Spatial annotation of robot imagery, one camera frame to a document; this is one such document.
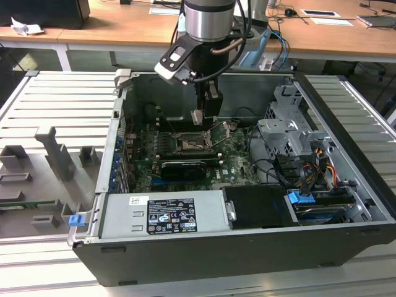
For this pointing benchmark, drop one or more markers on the silver topped CPU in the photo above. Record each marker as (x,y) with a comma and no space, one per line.
(197,117)

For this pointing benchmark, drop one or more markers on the RAM slot with white latches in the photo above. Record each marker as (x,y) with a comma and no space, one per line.
(188,154)
(184,124)
(184,129)

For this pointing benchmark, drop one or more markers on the metal CPU socket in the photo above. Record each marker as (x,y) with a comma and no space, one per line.
(193,143)

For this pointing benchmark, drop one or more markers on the pale blue teach pendant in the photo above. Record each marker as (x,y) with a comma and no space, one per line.
(256,49)

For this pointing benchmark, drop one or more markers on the wooden office desk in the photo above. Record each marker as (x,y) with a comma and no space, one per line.
(123,29)

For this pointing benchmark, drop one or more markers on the silver drive cage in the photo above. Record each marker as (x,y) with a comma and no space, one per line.
(278,128)

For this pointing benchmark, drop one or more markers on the black computer mouse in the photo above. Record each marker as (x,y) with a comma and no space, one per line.
(290,12)

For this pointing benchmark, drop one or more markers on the green motherboard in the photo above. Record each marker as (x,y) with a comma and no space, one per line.
(238,167)

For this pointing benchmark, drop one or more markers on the black graphics card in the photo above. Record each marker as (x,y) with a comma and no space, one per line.
(182,172)

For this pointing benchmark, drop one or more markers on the white paper sheet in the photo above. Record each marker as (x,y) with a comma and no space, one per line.
(332,21)

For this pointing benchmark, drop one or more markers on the black plastic shroud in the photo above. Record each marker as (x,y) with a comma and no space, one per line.
(260,207)

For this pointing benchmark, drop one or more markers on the hard disk blue carrier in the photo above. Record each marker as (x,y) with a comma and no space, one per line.
(300,198)

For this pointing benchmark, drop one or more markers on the black rectangular box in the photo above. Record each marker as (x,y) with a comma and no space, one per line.
(46,12)

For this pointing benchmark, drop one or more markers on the grey power supply unit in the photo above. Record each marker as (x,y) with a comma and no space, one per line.
(123,213)

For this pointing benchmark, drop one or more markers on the grey parts rack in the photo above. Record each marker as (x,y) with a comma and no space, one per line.
(55,154)

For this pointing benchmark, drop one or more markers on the dark flat notebook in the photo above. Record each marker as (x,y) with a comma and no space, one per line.
(377,21)

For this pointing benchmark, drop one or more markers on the crumpled white paper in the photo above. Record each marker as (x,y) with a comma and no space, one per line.
(26,28)

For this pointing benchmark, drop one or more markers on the open black PC case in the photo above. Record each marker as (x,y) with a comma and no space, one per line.
(216,263)

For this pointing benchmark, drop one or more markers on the blue case latch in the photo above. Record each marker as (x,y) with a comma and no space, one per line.
(76,221)

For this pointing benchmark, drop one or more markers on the green RAM stick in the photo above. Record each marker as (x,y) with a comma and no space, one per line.
(31,204)

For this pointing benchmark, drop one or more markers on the black camera bracket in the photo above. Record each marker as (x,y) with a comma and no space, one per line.
(185,49)

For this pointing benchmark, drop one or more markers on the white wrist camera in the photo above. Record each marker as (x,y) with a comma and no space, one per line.
(167,72)

